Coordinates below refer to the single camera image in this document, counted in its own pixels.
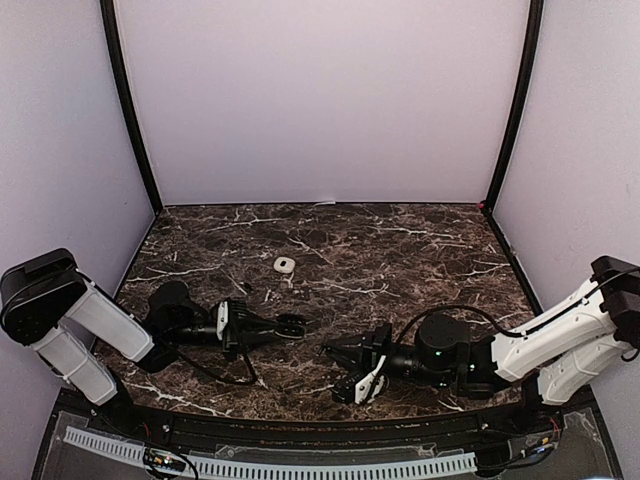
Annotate small white charging case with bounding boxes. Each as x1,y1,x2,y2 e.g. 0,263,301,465
273,257,296,274

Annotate right black frame post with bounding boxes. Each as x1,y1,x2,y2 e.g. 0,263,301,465
483,0,544,216

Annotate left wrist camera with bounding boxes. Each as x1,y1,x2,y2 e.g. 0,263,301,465
210,299,247,341

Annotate black earbud case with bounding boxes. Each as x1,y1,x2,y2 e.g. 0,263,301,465
274,314,307,340

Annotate white slotted cable duct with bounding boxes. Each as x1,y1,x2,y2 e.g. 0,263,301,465
62,426,477,479

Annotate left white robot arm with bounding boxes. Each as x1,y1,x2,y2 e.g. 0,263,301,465
1,248,286,436

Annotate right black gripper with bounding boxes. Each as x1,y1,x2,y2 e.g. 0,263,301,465
325,323,452,388

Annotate black front rail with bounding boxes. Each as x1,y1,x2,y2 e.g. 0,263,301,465
84,399,566,454

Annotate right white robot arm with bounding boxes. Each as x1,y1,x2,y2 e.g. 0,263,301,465
322,256,639,434

